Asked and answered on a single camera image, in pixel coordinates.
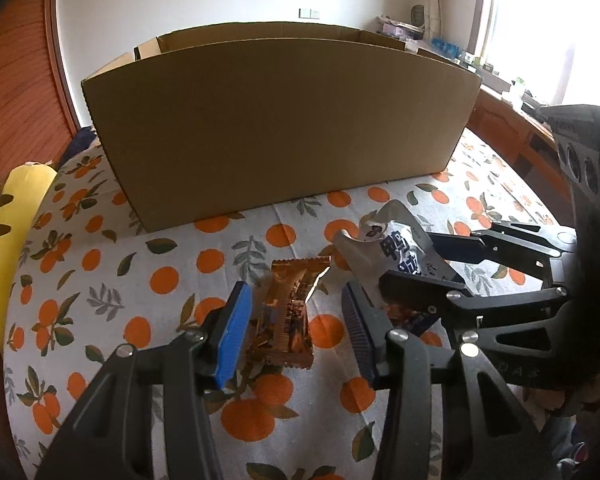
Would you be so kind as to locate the orange-brown foil snack packet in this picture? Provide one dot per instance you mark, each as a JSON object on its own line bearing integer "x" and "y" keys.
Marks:
{"x": 290, "y": 320}

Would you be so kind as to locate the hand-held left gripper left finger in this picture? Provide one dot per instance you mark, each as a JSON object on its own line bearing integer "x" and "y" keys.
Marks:
{"x": 235, "y": 340}

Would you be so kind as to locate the yellow pillow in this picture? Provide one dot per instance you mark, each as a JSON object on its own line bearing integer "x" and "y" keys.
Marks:
{"x": 5, "y": 240}

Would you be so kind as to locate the dark printed snack packet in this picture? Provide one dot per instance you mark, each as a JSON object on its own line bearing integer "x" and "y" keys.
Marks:
{"x": 412, "y": 320}

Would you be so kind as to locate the clutter of small items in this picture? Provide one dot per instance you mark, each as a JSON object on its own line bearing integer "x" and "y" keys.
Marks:
{"x": 445, "y": 47}

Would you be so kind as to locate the brown cardboard box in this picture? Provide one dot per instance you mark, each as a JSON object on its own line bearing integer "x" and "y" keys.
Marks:
{"x": 280, "y": 125}

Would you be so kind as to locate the wooden cabinet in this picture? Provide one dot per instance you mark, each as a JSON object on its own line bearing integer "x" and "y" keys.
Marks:
{"x": 510, "y": 130}

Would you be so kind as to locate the orange-print bedsheet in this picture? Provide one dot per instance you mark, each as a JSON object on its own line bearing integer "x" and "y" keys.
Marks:
{"x": 145, "y": 240}

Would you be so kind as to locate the wooden wardrobe door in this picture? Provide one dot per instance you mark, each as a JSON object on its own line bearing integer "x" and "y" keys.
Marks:
{"x": 15, "y": 100}

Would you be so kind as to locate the dark blue blanket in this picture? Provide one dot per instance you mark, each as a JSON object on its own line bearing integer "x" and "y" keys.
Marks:
{"x": 80, "y": 142}

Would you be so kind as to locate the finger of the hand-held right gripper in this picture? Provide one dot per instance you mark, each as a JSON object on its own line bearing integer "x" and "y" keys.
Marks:
{"x": 415, "y": 290}
{"x": 460, "y": 249}

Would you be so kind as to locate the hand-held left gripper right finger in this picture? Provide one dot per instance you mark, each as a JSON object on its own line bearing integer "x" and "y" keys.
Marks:
{"x": 360, "y": 340}

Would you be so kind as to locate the white wall socket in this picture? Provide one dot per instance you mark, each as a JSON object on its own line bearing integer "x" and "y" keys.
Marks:
{"x": 310, "y": 13}

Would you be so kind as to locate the white blue-print snack packet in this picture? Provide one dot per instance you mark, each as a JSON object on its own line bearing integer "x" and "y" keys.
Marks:
{"x": 390, "y": 250}

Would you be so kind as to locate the window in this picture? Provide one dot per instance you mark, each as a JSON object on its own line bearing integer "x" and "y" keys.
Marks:
{"x": 545, "y": 25}

